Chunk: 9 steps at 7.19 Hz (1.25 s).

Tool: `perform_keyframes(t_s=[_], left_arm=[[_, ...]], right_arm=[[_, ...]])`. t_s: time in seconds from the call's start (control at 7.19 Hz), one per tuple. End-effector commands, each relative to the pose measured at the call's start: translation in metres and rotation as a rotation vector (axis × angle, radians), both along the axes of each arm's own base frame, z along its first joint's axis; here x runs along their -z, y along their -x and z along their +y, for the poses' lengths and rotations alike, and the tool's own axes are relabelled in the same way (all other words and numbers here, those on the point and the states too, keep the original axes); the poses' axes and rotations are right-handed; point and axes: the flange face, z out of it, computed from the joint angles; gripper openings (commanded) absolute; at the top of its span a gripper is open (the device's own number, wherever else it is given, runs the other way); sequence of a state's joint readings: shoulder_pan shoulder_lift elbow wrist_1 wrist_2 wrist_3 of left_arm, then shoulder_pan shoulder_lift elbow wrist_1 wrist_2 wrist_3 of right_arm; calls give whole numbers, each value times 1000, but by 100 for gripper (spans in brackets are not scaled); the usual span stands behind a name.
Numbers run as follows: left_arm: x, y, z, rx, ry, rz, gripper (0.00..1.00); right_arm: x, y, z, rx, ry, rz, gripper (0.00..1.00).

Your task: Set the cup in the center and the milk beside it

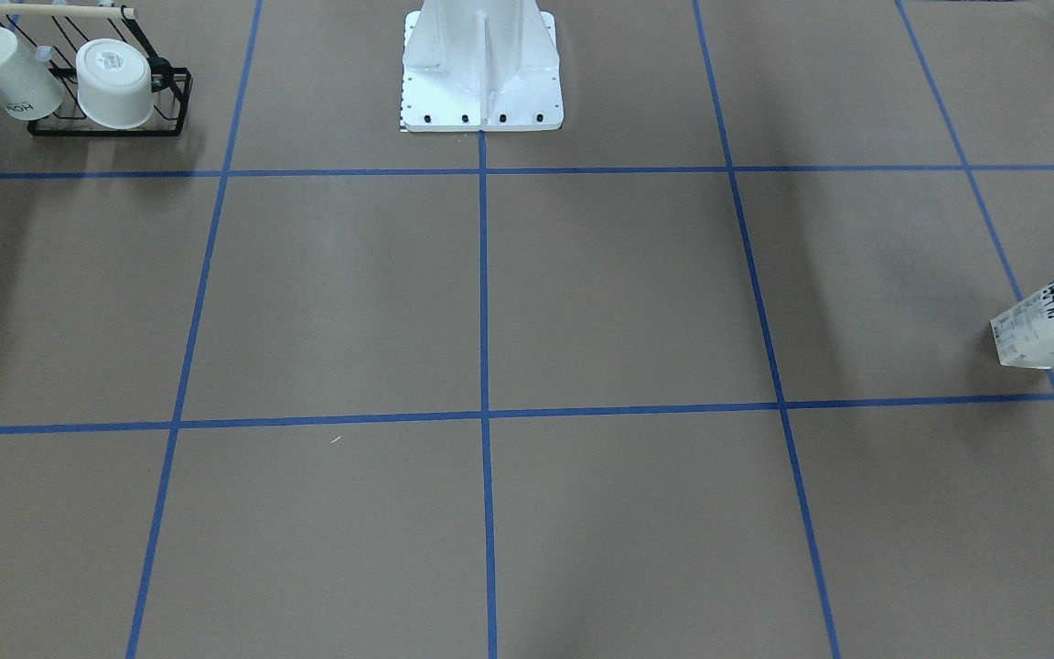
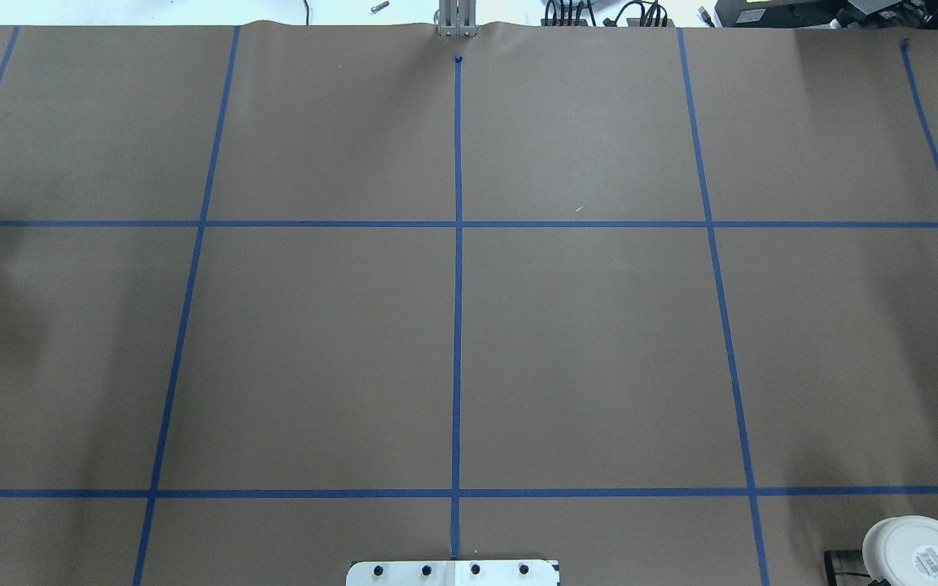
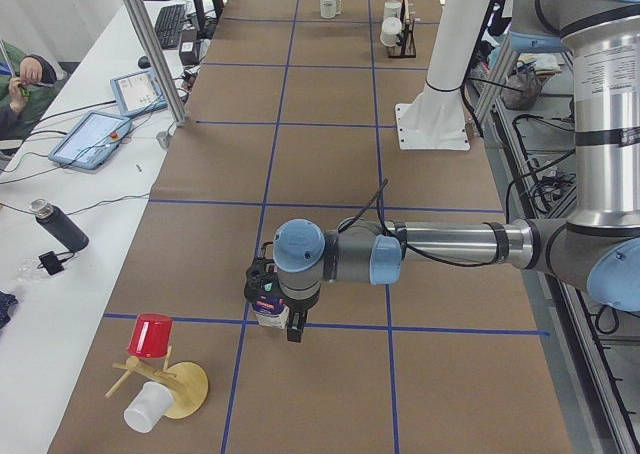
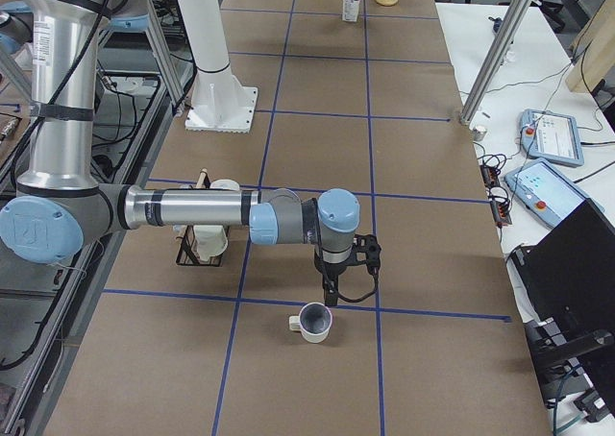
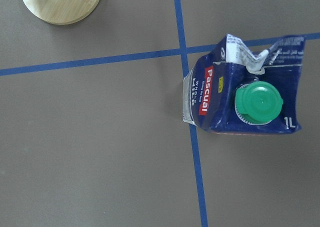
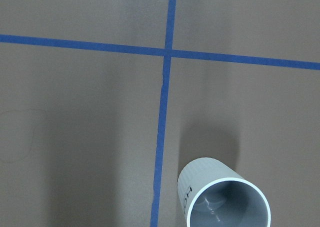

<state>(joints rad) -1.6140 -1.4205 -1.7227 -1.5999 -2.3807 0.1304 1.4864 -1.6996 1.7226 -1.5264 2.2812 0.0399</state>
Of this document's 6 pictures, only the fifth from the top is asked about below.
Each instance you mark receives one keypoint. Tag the blue Pascual milk carton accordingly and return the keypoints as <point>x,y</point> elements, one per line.
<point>234,90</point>

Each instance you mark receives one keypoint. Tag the wooden mug tree stand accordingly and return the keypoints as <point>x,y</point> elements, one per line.
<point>61,12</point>

